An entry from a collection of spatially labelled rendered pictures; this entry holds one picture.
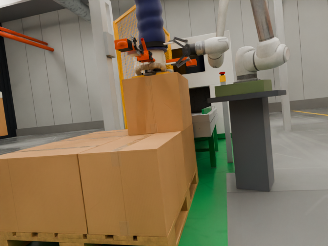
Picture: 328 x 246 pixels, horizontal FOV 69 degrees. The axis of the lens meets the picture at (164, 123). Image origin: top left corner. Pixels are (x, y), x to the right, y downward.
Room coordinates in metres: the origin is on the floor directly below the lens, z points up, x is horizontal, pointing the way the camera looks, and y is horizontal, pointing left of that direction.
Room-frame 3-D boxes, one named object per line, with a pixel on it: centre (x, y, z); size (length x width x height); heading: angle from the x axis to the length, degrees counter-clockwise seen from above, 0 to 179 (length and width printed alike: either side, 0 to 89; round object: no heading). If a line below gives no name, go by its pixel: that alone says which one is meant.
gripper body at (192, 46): (1.62, -0.22, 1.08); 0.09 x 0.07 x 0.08; 76
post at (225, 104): (2.74, -0.72, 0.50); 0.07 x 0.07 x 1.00; 75
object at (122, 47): (1.35, 0.17, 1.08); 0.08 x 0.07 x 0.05; 166
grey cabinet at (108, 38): (3.26, 0.61, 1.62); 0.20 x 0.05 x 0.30; 165
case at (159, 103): (1.95, 0.00, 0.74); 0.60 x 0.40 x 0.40; 167
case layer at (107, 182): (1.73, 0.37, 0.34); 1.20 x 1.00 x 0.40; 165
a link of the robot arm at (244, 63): (1.91, -0.70, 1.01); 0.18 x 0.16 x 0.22; 42
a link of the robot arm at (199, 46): (1.61, -0.29, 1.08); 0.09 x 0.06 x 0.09; 166
